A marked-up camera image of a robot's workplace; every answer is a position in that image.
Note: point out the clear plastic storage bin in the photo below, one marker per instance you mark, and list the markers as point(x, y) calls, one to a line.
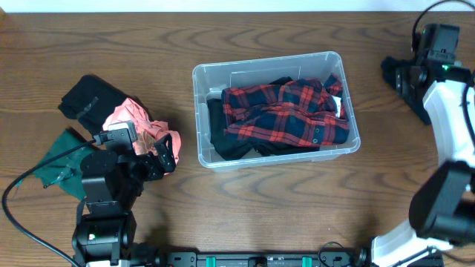
point(210, 79)

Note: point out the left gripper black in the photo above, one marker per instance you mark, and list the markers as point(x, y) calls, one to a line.
point(156, 162)

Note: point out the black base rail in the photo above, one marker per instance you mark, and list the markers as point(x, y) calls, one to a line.
point(327, 256)

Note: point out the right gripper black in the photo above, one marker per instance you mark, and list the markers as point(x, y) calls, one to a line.
point(398, 76)

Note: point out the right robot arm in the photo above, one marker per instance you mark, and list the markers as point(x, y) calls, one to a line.
point(442, 95)

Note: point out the dark green cloth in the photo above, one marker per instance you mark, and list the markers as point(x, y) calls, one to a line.
point(65, 172)

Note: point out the black garment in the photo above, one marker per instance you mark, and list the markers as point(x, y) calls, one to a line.
point(232, 149)

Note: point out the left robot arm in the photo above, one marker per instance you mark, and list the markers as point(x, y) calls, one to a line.
point(113, 178)

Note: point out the black cloth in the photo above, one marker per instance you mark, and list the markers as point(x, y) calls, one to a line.
point(91, 101)

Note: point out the salmon pink shirt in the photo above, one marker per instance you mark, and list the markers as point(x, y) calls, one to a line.
point(148, 131)

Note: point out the red navy plaid shirt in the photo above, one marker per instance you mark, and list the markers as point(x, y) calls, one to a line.
point(304, 113)

